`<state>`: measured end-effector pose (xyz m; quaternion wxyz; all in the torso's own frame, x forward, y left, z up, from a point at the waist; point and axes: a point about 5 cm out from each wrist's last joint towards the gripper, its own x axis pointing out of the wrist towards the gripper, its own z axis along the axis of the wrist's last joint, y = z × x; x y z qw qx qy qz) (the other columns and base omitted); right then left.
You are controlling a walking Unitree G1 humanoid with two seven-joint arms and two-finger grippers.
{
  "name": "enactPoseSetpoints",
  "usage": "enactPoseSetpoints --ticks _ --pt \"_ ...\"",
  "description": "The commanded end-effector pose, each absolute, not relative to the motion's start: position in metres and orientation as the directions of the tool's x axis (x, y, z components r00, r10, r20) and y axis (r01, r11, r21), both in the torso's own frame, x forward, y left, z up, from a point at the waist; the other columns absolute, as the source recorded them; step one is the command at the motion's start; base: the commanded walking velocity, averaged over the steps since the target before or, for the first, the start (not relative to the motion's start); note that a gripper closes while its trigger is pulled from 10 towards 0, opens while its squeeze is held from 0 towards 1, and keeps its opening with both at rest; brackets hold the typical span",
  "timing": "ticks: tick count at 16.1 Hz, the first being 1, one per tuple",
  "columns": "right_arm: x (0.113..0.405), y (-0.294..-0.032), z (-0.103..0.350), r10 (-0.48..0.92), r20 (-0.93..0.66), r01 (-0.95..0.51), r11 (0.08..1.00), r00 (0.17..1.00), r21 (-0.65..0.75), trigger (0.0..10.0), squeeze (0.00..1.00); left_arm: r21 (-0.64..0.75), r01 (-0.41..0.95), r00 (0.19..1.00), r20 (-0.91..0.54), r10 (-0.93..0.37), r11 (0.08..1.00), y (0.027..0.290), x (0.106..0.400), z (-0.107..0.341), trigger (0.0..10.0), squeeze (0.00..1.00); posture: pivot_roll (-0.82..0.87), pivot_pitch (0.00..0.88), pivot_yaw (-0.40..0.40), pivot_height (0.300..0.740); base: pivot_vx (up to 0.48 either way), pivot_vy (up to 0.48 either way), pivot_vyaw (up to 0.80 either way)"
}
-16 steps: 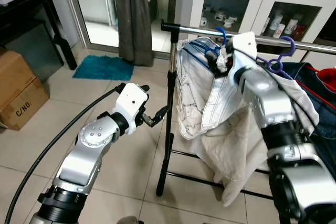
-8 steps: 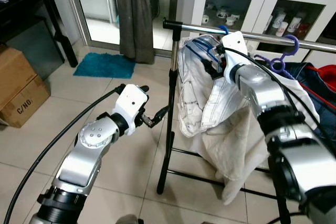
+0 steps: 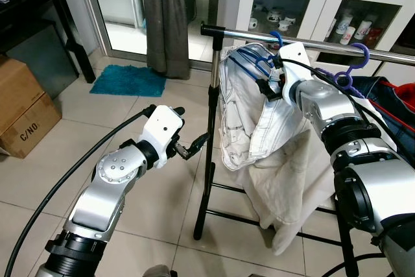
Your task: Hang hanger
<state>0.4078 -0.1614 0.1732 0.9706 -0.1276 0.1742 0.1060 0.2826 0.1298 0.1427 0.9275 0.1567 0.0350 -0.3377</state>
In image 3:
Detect black desk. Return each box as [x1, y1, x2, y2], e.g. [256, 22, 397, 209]
[0, 0, 98, 84]

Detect grey panel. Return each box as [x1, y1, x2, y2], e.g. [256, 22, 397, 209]
[6, 27, 80, 99]

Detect black chrome clothes rack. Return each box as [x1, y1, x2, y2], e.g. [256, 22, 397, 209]
[193, 22, 415, 277]

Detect purple plastic hanger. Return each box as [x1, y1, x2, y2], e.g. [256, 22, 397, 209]
[334, 42, 371, 93]

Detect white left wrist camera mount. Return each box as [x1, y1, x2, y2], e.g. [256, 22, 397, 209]
[139, 104, 187, 162]

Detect teal floor mat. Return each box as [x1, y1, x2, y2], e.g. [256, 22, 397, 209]
[89, 64, 168, 98]

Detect grey curtain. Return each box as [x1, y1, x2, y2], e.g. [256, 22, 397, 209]
[141, 0, 193, 80]

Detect blue plastic hanger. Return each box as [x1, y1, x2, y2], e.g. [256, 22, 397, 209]
[232, 30, 286, 80]

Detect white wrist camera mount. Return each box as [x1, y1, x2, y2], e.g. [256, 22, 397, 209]
[278, 42, 313, 102]
[139, 104, 187, 162]

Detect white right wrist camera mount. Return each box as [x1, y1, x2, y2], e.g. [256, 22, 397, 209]
[278, 42, 313, 102]

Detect blue denim garment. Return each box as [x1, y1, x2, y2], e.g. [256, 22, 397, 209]
[353, 76, 415, 161]

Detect cream jeans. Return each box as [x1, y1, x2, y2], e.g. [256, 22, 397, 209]
[217, 43, 339, 256]

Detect small printed cardboard box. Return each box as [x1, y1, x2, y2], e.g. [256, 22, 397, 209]
[0, 92, 62, 159]

